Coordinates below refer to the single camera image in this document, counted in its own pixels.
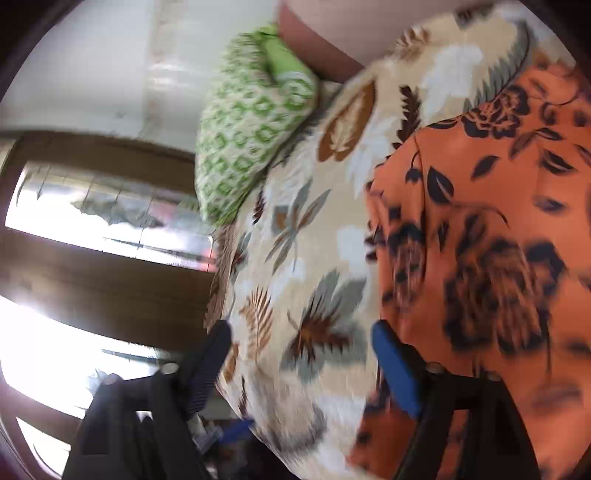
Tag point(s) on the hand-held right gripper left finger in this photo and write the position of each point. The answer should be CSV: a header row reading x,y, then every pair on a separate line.
x,y
207,364

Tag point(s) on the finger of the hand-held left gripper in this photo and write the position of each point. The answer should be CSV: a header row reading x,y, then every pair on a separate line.
x,y
238,428

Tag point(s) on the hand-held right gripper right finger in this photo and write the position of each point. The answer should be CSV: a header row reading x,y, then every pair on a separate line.
x,y
397,369

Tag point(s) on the orange black floral garment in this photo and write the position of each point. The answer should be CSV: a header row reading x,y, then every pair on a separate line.
x,y
485,207

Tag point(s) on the beige leaf-print fleece blanket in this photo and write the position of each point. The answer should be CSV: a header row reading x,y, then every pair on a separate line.
x,y
314,258

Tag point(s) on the wooden framed window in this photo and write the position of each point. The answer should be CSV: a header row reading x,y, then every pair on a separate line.
x,y
92,207

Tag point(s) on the green patterned pillow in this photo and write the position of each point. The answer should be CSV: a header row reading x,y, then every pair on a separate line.
x,y
249,129

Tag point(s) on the pink bolster pillow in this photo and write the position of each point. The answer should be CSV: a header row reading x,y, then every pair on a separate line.
x,y
341,37

